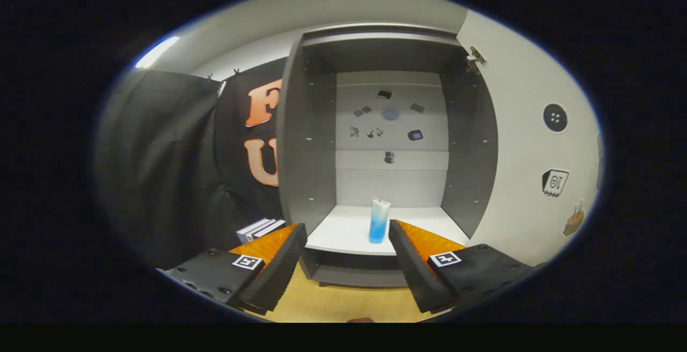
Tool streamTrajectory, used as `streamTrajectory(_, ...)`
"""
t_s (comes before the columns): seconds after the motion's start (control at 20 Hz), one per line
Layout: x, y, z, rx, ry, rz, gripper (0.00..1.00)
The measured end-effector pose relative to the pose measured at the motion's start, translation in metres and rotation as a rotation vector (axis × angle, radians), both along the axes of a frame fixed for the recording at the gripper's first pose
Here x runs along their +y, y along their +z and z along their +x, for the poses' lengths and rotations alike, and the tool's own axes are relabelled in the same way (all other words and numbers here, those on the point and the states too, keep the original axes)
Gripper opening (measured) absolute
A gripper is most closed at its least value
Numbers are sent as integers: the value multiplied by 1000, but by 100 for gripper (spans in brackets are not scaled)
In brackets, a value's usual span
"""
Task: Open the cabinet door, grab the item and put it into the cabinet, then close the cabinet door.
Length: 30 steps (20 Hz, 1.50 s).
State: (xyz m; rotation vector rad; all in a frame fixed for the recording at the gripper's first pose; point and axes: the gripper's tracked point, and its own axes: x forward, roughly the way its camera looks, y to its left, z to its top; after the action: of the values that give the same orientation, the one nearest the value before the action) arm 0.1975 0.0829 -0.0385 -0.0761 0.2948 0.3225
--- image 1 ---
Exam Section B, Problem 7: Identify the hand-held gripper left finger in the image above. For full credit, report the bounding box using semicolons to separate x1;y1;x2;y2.
156;223;308;316

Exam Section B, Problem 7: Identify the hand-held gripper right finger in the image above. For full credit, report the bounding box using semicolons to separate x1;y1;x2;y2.
388;219;538;314

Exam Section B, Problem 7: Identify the blue squeeze tube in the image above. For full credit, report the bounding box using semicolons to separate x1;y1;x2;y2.
368;197;391;244

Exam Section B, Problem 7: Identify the beige cabinet door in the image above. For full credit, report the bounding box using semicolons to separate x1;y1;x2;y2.
456;9;602;267

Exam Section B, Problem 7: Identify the white cabinet shelf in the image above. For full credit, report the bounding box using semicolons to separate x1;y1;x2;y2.
305;206;470;256

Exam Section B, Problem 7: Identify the grey cabinet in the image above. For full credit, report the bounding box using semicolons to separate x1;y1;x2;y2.
276;24;499;288

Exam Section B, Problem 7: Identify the black backdrop cloth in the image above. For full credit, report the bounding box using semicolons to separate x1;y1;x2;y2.
94;57;288;269

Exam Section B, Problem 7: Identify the silver door hinge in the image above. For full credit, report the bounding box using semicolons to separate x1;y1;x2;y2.
466;45;487;75

